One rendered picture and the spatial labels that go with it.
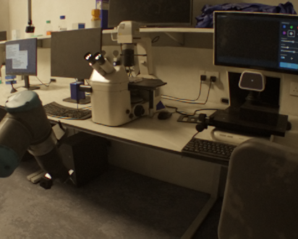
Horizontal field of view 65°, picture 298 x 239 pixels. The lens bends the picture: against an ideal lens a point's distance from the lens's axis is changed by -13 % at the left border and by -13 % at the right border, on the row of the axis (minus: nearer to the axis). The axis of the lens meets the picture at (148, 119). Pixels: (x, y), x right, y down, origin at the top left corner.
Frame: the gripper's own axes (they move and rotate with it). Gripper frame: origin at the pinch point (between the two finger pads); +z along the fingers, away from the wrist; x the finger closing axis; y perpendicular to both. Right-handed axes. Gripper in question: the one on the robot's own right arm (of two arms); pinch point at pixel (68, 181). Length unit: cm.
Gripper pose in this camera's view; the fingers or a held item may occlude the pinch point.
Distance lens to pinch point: 91.0
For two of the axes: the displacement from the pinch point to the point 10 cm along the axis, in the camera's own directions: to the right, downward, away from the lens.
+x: 8.9, 2.4, -3.8
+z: 0.8, 7.4, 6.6
